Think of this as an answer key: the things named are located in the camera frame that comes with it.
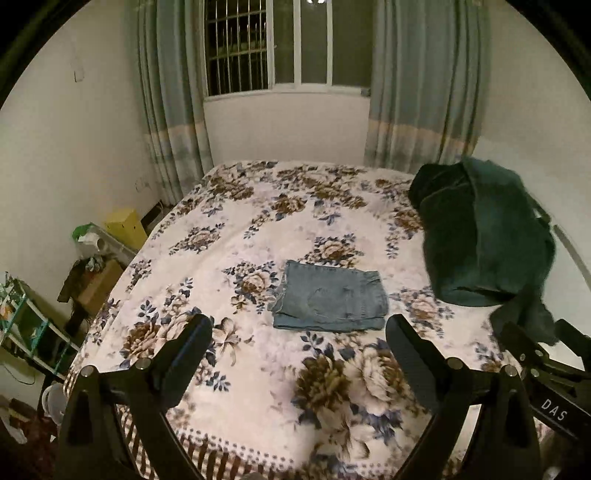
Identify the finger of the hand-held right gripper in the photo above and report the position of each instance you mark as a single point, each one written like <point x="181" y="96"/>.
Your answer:
<point x="524" y="344"/>
<point x="572" y="333"/>

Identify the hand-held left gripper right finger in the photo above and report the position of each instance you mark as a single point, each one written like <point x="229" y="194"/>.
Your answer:
<point x="412" y="360"/>

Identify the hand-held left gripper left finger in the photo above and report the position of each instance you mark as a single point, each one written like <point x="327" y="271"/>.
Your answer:
<point x="183" y="363"/>

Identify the folded blue jeans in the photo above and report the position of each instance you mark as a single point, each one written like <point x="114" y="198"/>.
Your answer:
<point x="330" y="295"/>

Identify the cardboard box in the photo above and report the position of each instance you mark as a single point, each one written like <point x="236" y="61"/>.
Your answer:
<point x="99" y="284"/>

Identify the white plastic container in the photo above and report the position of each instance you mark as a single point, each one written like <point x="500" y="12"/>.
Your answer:
<point x="53" y="400"/>

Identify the dark wooden stool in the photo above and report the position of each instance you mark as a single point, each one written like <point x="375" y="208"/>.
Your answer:
<point x="69" y="288"/>

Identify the yellow box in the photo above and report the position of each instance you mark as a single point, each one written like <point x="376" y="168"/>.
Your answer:
<point x="125" y="227"/>

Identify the floral bed blanket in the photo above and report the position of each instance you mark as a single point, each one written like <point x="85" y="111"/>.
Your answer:
<point x="258" y="230"/>

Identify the green shelf rack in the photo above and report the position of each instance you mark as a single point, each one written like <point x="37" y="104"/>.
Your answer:
<point x="27" y="323"/>

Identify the grey-green curtain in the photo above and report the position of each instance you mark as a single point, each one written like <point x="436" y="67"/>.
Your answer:
<point x="425" y="83"/>
<point x="171" y="106"/>

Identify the barred window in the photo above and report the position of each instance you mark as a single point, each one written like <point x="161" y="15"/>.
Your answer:
<point x="286" y="41"/>

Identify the wall socket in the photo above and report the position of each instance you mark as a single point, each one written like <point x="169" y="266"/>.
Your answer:
<point x="142" y="185"/>

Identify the wall switch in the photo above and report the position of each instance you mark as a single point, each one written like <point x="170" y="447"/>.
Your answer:
<point x="78" y="74"/>

